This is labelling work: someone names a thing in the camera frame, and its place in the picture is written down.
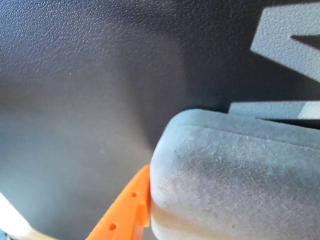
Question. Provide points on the dark mat with WOWROBO print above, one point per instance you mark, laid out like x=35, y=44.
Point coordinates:
x=87, y=87

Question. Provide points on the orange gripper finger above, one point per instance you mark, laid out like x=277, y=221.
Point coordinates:
x=125, y=212

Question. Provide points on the grey rounded square case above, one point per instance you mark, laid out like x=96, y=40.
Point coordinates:
x=225, y=180

